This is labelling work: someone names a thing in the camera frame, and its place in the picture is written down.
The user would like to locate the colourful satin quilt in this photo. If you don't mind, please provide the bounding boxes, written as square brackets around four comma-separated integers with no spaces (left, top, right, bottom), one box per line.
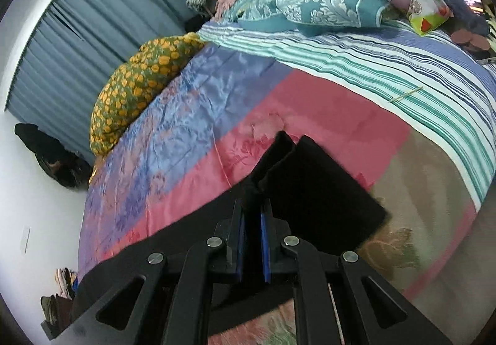
[73,45,477,343]

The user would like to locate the yellow green floral pillow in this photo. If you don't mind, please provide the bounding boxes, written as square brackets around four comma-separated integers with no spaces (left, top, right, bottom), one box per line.
[89,32,205,156]

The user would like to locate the blue grey curtain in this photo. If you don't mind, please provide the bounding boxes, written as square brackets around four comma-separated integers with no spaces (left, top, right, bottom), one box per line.
[7,0,193,162]

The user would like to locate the black bag on wall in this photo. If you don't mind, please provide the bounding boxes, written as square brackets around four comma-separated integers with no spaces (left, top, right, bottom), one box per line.
[14,123,92,190]

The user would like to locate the striped bed sheet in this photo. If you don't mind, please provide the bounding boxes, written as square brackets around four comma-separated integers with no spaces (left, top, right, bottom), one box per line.
[199,21,495,207]

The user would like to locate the black pants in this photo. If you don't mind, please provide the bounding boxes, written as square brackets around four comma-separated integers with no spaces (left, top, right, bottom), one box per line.
[71,129,390,340]

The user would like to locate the teal floral blanket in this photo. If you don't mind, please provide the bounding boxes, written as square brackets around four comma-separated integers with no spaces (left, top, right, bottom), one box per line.
[222,0,389,36]

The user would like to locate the clothes pile with blue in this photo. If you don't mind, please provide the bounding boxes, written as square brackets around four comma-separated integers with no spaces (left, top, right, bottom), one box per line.
[40,268,78,341]

